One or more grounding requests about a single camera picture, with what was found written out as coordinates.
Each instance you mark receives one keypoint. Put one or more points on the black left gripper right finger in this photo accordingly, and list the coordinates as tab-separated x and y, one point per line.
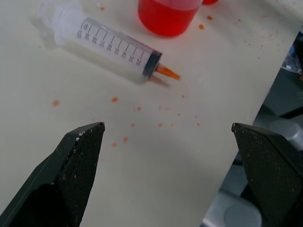
272	175

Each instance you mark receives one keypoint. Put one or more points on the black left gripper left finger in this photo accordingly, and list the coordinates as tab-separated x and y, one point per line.
71	179

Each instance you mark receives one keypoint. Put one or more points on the red blurry object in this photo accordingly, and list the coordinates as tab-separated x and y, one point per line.
210	2

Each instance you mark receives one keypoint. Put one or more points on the cup of red liquid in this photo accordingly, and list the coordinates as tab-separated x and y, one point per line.
168	17

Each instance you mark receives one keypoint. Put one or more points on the clear plastic syringe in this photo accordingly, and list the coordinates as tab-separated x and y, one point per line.
111	47

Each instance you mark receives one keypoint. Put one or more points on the silver robot body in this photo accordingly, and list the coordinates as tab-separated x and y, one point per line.
236	210

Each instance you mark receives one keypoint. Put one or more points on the crumpled clear plastic wrap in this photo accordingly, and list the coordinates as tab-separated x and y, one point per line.
294	60

